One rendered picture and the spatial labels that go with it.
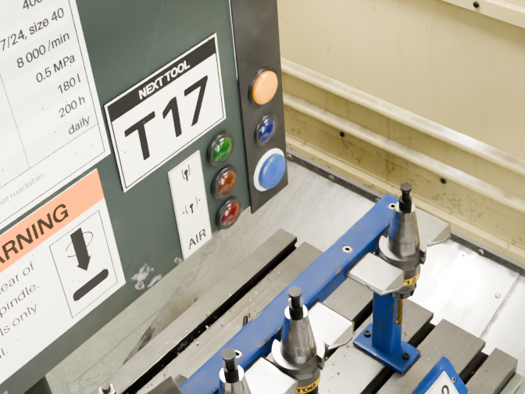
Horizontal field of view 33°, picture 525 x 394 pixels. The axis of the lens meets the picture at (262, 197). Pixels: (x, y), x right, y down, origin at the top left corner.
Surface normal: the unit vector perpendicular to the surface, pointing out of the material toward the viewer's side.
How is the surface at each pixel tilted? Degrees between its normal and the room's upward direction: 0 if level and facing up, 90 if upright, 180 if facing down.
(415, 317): 0
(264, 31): 90
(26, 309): 90
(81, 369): 0
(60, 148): 90
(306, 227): 24
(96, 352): 0
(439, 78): 90
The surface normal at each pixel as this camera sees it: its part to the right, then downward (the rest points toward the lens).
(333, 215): -0.32, -0.45
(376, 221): -0.07, -0.74
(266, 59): 0.76, 0.40
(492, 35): -0.66, 0.54
